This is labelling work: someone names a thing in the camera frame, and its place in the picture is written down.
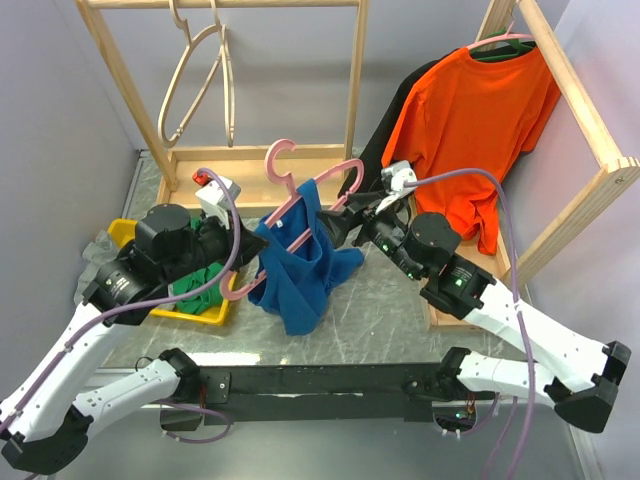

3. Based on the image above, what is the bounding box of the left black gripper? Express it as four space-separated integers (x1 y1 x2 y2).
162 203 269 282

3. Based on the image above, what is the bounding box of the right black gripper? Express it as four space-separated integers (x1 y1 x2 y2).
315 189 424 280

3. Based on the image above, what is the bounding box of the blue tank top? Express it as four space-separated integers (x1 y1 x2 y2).
248 179 364 336

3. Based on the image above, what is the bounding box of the wooden clothes rack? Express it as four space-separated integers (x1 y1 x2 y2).
76 1 369 219
459 1 639 341

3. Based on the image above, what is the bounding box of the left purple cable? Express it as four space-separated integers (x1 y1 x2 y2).
0 167 242 445

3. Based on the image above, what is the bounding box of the green hanger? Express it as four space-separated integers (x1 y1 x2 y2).
467 21 536 63

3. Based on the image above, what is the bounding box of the purple cable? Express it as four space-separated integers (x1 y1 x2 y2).
0 167 242 445
402 167 536 479

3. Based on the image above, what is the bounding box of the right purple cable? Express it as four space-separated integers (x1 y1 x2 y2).
402 167 536 479

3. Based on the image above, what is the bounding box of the left beige wooden hanger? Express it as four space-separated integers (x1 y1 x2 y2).
156 0 223 149

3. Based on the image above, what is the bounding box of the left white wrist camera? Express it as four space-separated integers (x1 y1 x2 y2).
192 171 230 229

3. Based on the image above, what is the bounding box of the right wooden clothes rack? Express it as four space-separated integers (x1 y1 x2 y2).
459 1 639 341

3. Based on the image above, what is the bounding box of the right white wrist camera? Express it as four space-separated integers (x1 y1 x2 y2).
376 160 417 214

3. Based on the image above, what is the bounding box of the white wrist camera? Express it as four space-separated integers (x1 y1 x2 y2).
192 171 230 229
376 160 417 214

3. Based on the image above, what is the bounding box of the black shirt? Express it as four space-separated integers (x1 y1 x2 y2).
337 45 536 201

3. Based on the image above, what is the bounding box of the grey shirt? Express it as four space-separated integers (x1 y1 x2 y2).
73 230 120 305

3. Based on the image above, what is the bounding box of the yellow plastic tray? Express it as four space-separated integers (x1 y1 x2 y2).
107 218 231 326

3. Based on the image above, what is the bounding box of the pink hanger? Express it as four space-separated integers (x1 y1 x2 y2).
219 139 364 301
467 20 535 51

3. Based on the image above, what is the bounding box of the beige wooden hanger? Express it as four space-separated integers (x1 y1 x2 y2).
156 0 223 149
210 0 236 147

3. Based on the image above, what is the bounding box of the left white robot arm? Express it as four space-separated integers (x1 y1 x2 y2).
1 204 268 475

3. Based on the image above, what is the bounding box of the middle beige wooden hanger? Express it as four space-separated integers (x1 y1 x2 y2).
210 0 236 147

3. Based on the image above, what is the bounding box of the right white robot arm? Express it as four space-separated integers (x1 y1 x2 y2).
316 194 631 433

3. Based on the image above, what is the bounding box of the back wooden clothes rack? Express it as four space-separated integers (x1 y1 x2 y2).
76 1 369 219

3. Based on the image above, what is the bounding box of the orange t-shirt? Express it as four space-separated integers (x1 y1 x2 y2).
381 48 560 255

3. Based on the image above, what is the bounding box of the green shirt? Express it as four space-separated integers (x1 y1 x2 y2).
171 263 224 315

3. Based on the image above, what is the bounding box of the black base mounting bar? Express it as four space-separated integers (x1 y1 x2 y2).
170 363 471 423

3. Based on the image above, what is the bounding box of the pink hanger under orange shirt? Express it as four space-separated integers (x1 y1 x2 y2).
467 20 535 51

